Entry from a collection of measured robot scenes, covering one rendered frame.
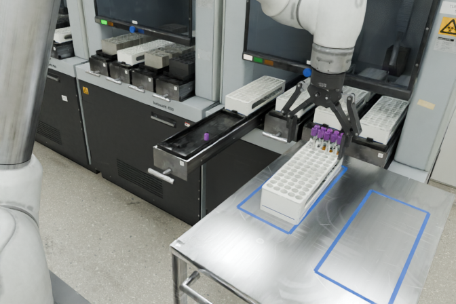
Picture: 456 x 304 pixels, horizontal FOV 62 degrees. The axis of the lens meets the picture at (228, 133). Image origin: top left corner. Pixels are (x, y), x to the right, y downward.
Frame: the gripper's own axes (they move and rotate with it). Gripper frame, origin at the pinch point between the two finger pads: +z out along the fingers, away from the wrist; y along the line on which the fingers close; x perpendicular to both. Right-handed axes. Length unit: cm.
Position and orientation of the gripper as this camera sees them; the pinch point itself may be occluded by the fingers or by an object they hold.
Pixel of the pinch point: (315, 144)
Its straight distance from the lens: 98.9
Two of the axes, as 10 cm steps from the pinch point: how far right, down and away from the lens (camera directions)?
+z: -0.5, 8.8, 4.8
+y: 8.3, 3.0, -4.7
